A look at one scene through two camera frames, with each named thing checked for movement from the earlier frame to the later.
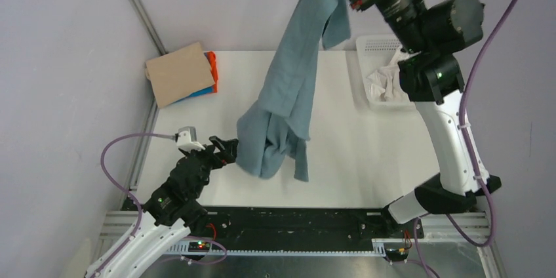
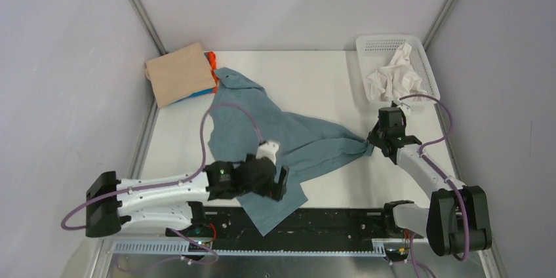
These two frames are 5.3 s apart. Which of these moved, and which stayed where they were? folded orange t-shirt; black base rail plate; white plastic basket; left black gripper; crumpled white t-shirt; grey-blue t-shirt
Moved: grey-blue t-shirt; left black gripper
Stayed: white plastic basket; crumpled white t-shirt; folded orange t-shirt; black base rail plate
